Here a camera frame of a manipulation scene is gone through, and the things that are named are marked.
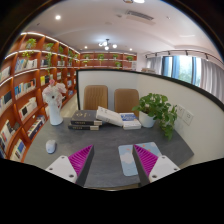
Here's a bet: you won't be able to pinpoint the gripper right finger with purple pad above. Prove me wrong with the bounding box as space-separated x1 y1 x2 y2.
132 144 181 187

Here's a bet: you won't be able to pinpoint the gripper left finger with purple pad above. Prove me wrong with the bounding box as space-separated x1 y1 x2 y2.
45 144 95 188

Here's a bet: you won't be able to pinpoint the light blue mouse pad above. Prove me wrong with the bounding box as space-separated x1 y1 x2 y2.
118 142 161 177

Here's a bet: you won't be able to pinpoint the white computer mouse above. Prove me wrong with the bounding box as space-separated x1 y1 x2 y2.
46 140 56 154

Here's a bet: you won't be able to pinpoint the dark hardcover book bottom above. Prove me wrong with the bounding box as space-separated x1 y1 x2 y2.
68 124 99 131

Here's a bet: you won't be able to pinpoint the dark hardcover book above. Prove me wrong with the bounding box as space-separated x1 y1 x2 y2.
71 110 102 126
68 124 99 131

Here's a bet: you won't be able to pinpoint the white blue flat book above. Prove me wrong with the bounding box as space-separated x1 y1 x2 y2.
120 113 141 130

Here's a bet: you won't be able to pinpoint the dark hardcover book top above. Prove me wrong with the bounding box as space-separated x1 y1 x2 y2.
71 110 102 126

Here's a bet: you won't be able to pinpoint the white leaning book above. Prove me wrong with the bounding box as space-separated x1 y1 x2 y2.
96 107 123 127

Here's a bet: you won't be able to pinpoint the green plant white pot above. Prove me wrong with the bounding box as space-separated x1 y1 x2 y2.
132 93 177 140

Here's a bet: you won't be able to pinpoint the right brown chair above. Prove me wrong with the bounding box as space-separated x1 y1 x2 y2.
114 89 139 113

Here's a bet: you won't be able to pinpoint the brown chair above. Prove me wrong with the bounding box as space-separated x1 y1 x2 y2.
83 85 108 110
114 89 139 113

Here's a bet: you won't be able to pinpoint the left brown chair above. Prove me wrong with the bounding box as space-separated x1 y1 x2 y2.
83 85 108 110

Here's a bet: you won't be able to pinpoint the white vase with flowers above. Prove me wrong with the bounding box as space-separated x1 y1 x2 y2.
42 79 66 126

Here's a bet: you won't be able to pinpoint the orange wooden bookshelf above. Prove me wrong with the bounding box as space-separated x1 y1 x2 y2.
0 32 137 161

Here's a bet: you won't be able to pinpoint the grey window curtains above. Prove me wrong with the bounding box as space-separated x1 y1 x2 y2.
146 55 224 104

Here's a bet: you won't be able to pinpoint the ceiling chandelier lamp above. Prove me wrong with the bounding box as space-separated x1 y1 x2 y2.
98 39 118 51

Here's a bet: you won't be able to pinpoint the white wall socket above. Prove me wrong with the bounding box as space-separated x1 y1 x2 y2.
177 105 194 125

